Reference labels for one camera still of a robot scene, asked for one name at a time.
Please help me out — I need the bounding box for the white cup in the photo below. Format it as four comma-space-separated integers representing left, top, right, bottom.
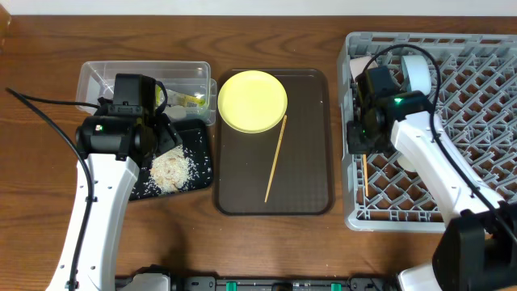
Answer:
397, 155, 416, 172

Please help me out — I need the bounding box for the clear plastic waste bin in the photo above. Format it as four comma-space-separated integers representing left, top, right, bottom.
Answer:
76, 61, 217, 125

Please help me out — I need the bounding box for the black plastic waste tray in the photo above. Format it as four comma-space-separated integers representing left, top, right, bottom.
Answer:
129, 120, 213, 201

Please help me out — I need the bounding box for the pile of rice leftovers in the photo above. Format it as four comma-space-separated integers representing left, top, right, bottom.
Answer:
142, 145, 212, 196

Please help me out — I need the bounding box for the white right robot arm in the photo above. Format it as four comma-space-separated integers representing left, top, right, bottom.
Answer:
346, 61, 516, 290

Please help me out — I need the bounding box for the white tissue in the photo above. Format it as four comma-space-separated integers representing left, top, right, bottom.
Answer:
165, 105, 187, 120

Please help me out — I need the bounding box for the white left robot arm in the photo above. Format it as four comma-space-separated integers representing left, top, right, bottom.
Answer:
48, 74, 182, 290

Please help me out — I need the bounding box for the green yellow snack wrapper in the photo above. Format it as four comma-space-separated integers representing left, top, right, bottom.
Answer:
156, 86, 206, 108

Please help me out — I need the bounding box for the wooden chopstick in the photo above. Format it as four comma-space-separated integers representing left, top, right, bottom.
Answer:
362, 154, 369, 198
264, 115, 288, 204

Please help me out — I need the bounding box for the grey dishwasher rack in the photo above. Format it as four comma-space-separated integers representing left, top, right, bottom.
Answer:
337, 32, 516, 233

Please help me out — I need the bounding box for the yellow round plate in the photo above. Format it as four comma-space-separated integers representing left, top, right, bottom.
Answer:
217, 70, 288, 133

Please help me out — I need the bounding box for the dark brown serving tray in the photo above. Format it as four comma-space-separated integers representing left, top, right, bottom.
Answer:
213, 69, 334, 216

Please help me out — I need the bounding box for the light blue bowl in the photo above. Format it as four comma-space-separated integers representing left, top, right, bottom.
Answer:
401, 55, 431, 95

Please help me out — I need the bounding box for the pink bowl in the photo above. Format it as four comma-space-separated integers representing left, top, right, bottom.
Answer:
349, 56, 372, 81

